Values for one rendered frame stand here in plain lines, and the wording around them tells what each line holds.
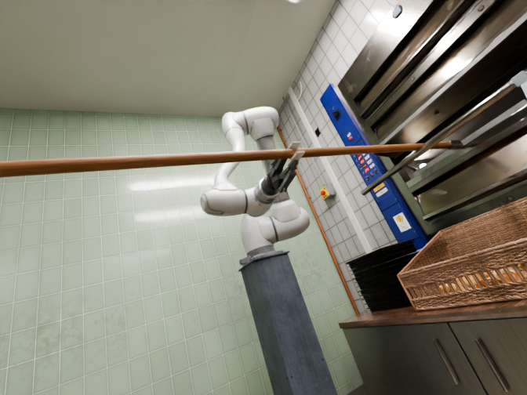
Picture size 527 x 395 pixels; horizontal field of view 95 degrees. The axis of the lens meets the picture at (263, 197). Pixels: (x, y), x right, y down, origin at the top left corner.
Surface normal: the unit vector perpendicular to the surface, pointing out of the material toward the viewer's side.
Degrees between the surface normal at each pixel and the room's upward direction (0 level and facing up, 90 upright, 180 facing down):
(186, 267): 90
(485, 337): 90
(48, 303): 90
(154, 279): 90
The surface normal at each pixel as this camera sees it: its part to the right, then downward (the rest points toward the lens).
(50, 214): 0.34, -0.47
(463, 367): -0.89, 0.11
